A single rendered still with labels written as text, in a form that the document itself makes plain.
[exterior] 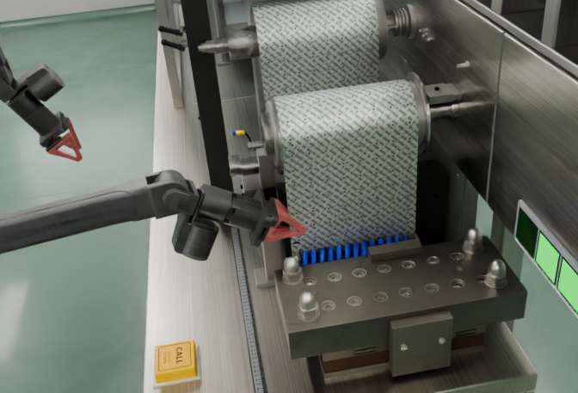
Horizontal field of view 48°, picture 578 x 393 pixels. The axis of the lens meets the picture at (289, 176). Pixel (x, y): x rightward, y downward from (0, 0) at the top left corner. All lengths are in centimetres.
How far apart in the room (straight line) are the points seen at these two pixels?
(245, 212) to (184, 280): 33
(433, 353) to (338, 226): 27
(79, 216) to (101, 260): 199
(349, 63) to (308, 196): 31
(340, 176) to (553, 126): 39
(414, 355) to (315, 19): 64
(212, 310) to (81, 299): 163
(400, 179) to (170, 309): 52
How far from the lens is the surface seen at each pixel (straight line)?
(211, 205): 108
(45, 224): 108
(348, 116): 108
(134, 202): 106
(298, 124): 107
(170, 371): 117
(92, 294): 289
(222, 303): 131
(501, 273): 112
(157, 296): 136
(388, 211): 119
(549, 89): 90
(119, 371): 252
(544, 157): 93
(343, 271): 115
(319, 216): 115
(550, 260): 95
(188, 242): 111
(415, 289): 111
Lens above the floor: 176
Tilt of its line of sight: 31 degrees down
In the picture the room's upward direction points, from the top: 5 degrees counter-clockwise
